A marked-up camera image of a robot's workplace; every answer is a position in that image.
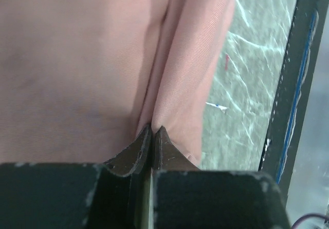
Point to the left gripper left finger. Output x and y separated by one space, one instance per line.
114 194

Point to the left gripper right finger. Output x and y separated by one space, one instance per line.
187 197

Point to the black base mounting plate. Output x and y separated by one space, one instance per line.
306 17

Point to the pink printed t shirt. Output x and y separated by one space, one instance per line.
81 78

